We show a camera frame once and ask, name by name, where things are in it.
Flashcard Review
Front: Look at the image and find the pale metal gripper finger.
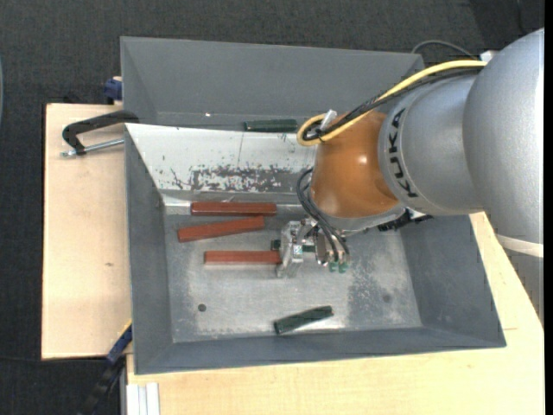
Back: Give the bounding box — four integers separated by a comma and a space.
279, 223, 304, 255
275, 253, 306, 279

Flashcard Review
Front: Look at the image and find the red-brown block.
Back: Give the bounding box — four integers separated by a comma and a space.
203, 250, 283, 267
176, 215, 266, 244
190, 201, 278, 217

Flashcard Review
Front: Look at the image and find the dark green flat block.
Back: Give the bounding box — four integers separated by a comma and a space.
272, 304, 335, 336

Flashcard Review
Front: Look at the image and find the grey metal bin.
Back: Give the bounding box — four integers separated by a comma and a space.
119, 35, 507, 375

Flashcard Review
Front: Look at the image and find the pale wood flat board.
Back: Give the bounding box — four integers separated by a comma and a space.
41, 102, 133, 361

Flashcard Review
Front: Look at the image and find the black cylinder on white bracket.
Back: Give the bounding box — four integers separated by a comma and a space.
377, 208, 434, 233

